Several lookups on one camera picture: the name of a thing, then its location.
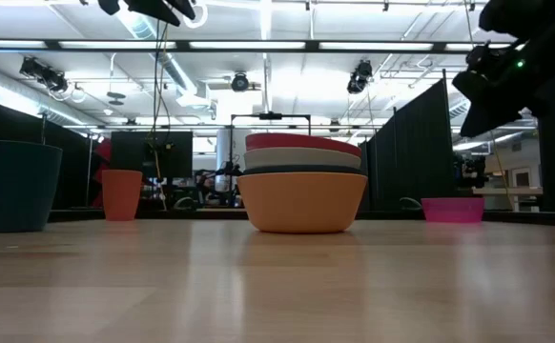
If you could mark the red bowl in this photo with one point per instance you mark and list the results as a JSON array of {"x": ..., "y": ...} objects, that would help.
[{"x": 282, "y": 140}]

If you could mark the dark blue bowl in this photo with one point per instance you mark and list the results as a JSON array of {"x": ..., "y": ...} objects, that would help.
[{"x": 301, "y": 169}]

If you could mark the white round pillar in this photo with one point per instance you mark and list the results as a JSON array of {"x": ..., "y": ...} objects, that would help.
[{"x": 230, "y": 147}]

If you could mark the dark blue cup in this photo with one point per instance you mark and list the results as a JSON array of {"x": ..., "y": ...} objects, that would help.
[{"x": 20, "y": 190}]

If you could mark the pink bowl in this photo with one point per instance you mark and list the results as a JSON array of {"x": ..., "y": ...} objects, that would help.
[{"x": 453, "y": 210}]

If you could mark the black monitor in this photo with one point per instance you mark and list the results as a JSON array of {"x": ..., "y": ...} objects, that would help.
[{"x": 129, "y": 152}]

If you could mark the black table frame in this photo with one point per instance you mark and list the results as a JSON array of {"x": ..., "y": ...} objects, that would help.
[{"x": 182, "y": 46}]

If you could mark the light wooden desk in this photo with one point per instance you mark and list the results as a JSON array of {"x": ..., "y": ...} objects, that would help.
[{"x": 506, "y": 191}]

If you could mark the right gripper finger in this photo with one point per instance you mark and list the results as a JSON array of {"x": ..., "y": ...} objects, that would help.
[{"x": 487, "y": 121}]

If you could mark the white bowl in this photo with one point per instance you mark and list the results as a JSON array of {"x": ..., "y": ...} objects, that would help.
[{"x": 296, "y": 157}]

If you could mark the round ceiling disc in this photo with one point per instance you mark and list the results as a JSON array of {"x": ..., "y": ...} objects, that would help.
[{"x": 116, "y": 95}]

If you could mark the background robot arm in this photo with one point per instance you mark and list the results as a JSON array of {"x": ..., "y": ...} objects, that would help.
[{"x": 468, "y": 171}]

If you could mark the black table edge rail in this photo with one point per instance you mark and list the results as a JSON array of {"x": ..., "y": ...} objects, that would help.
[{"x": 187, "y": 214}]

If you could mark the black gantry frame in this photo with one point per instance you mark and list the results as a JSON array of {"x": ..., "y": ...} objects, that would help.
[{"x": 270, "y": 115}]

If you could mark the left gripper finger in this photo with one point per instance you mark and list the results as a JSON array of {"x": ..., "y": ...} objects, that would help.
[
  {"x": 186, "y": 7},
  {"x": 156, "y": 10}
]

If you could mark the black ceiling spotlight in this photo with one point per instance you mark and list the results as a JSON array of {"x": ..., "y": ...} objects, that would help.
[
  {"x": 240, "y": 82},
  {"x": 358, "y": 78},
  {"x": 44, "y": 74}
]

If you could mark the peach orange bowl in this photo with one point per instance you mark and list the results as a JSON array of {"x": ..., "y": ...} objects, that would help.
[{"x": 301, "y": 205}]

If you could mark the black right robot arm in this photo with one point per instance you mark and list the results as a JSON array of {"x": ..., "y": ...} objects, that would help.
[{"x": 544, "y": 19}]

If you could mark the orange cup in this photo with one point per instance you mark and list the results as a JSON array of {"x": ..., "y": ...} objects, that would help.
[{"x": 121, "y": 195}]

